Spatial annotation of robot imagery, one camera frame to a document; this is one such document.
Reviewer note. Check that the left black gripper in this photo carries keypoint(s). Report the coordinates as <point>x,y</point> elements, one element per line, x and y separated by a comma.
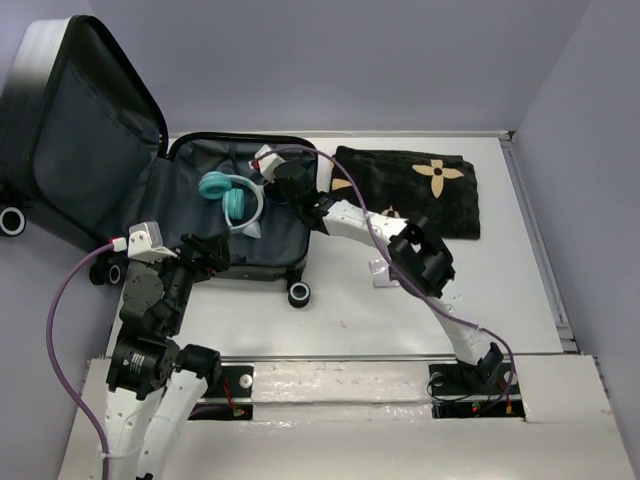
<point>217,254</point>

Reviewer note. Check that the teal cat-ear headphones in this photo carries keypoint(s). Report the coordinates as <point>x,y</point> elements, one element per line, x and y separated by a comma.
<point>230,189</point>

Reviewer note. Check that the black beige flower blanket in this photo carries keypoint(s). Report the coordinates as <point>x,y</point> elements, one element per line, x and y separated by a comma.
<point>411,185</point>

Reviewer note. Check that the black white space suitcase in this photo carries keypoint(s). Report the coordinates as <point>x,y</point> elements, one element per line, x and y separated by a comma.
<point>84,143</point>

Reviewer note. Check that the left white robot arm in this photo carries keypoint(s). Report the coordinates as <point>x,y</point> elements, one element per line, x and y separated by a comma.
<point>153,383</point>

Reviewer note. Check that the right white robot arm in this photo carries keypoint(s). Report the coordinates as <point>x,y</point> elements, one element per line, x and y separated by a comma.
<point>415,251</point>

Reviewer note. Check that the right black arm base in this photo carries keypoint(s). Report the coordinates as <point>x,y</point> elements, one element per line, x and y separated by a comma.
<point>487,390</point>

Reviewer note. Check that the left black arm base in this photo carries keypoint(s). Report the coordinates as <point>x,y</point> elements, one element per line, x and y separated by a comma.
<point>230,399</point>

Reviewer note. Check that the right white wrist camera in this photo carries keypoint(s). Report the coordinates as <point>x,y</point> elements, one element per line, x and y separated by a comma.
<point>265,162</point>

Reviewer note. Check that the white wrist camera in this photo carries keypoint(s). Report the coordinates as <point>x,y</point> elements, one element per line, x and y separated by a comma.
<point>265,162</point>
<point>144,243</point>

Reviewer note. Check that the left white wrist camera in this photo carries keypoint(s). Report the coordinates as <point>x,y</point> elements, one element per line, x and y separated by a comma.
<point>144,243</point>

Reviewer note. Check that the aluminium table rail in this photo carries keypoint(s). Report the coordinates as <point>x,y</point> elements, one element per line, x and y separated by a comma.
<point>552,292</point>

